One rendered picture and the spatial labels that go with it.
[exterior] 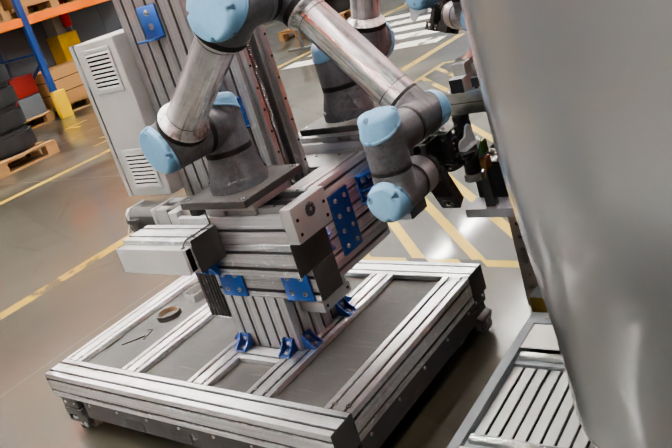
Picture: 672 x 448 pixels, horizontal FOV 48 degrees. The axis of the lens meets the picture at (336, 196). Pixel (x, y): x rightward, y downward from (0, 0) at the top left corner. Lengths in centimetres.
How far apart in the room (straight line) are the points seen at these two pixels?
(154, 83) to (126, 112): 13
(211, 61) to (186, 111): 16
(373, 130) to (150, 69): 98
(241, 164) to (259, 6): 49
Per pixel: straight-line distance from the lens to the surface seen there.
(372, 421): 201
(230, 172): 180
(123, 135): 227
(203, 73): 153
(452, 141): 151
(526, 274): 257
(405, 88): 141
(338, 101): 215
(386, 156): 131
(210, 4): 141
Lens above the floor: 131
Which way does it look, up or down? 18 degrees down
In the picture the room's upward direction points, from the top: 17 degrees counter-clockwise
